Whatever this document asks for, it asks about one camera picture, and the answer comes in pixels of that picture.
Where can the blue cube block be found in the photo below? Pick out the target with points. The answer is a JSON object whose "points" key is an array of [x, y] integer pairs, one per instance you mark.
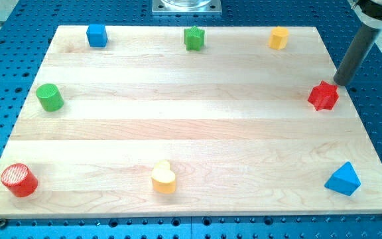
{"points": [[97, 35]]}

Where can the yellow hexagon block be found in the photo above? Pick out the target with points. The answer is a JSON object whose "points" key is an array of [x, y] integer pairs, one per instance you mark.
{"points": [[278, 38]]}

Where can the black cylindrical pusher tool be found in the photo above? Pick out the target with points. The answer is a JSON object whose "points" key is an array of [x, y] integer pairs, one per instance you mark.
{"points": [[356, 53]]}

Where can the yellow heart block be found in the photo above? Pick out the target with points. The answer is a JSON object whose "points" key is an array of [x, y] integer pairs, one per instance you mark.
{"points": [[163, 179]]}

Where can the green cylinder block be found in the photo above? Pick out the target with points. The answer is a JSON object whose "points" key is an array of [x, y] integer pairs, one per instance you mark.
{"points": [[49, 97]]}

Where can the blue triangle block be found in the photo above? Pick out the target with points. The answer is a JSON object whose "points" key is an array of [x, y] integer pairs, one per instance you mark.
{"points": [[344, 180]]}

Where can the red star block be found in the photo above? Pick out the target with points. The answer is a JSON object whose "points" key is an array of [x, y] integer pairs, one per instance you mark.
{"points": [[324, 96]]}

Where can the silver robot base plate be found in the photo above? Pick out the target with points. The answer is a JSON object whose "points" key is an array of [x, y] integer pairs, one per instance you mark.
{"points": [[186, 7]]}

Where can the wooden board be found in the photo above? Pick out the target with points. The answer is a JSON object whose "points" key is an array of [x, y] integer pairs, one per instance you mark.
{"points": [[233, 120]]}

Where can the green star block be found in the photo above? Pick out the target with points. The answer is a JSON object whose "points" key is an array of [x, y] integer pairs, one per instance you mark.
{"points": [[194, 38]]}

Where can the red cylinder block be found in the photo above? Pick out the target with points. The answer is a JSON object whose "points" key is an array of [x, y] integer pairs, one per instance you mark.
{"points": [[19, 180]]}

